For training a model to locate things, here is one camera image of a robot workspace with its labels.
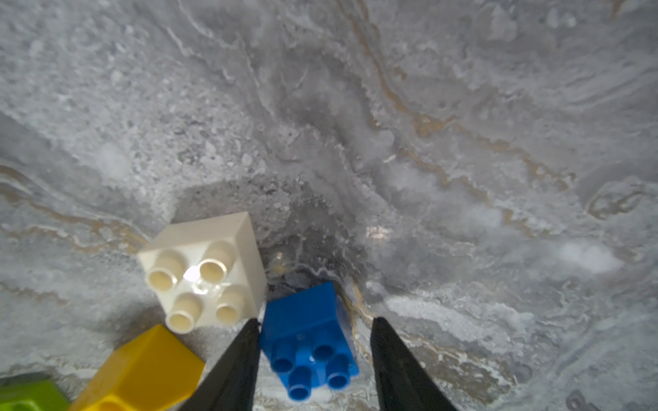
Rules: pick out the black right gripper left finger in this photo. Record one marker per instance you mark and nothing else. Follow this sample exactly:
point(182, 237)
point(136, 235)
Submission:
point(230, 385)

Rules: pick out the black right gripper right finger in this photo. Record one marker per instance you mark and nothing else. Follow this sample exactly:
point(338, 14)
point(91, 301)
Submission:
point(401, 382)

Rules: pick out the cream small lego brick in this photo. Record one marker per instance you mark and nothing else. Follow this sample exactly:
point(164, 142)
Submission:
point(206, 272)

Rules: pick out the lime long lego brick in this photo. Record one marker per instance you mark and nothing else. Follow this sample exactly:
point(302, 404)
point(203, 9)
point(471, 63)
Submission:
point(32, 393)

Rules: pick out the yellow lego brick near arm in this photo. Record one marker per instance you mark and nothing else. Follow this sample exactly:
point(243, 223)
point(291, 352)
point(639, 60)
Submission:
point(154, 371)

